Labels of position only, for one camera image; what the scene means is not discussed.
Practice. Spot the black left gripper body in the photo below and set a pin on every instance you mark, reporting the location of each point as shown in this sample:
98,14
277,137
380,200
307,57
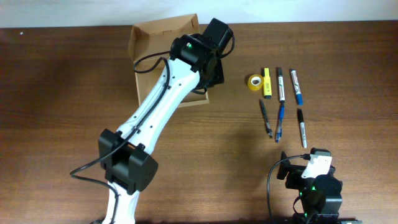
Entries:
216,72

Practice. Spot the yellow highlighter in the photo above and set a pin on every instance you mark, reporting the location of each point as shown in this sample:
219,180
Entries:
267,89

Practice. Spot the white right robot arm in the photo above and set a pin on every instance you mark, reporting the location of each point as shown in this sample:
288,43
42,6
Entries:
318,190

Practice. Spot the blue ballpoint pen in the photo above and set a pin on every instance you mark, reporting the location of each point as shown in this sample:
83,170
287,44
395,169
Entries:
279,125

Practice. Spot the blue capped whiteboard marker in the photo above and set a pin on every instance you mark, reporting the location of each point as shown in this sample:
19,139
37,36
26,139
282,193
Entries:
298,93

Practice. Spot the black capped whiteboard marker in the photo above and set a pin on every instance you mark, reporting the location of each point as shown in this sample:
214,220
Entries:
280,85

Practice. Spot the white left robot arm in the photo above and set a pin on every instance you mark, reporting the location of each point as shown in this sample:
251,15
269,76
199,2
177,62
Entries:
125,165

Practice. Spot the black permanent marker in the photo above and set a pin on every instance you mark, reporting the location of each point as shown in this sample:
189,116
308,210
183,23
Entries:
302,128

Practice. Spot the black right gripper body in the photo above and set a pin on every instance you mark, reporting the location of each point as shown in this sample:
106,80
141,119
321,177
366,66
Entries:
291,171

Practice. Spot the black ballpoint pen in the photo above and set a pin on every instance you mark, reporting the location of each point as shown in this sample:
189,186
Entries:
267,124

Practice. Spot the brown cardboard box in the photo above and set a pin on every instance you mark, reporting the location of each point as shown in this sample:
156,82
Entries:
151,37

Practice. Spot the yellow tape roll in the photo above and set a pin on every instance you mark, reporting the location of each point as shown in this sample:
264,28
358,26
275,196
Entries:
255,82

